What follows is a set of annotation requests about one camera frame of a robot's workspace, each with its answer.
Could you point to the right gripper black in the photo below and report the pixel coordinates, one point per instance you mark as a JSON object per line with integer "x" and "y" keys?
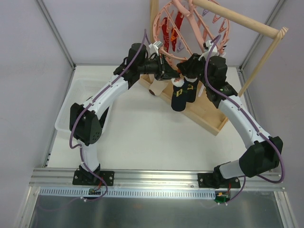
{"x": 187, "y": 69}

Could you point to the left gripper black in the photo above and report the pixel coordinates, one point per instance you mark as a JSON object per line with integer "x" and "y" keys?
{"x": 161, "y": 69}

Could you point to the santa pattern sock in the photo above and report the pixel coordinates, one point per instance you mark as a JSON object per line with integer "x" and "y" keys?
{"x": 192, "y": 84}

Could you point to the navy green striped sock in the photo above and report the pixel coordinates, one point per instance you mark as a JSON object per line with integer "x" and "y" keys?
{"x": 179, "y": 98}

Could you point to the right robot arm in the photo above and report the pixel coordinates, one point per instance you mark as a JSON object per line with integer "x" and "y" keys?
{"x": 263, "y": 152}

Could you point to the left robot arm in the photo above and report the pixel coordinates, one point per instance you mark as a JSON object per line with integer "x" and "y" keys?
{"x": 88, "y": 120}

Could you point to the pink round clip hanger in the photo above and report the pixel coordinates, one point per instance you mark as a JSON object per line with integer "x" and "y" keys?
{"x": 190, "y": 28}

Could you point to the cream sock brown toe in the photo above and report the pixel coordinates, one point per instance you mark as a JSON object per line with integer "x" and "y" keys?
{"x": 157, "y": 87}

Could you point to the white sock black stripes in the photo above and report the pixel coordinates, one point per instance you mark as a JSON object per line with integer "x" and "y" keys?
{"x": 202, "y": 89}

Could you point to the purple clothes peg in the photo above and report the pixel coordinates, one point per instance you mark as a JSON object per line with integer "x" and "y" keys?
{"x": 180, "y": 46}

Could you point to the green circuit board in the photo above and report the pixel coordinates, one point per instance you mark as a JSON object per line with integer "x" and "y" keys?
{"x": 222, "y": 197}

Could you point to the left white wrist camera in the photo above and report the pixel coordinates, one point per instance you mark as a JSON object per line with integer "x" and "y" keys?
{"x": 154, "y": 47}

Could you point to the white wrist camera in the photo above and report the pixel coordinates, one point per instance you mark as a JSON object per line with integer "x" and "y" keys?
{"x": 210, "y": 49}
{"x": 154, "y": 47}

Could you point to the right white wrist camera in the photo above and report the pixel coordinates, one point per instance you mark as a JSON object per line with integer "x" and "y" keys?
{"x": 210, "y": 49}

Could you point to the wooden hanging frame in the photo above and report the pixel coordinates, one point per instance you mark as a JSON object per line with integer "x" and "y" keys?
{"x": 263, "y": 30}

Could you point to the aluminium mounting rail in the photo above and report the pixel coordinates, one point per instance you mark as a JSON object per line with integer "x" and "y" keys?
{"x": 141, "y": 184}

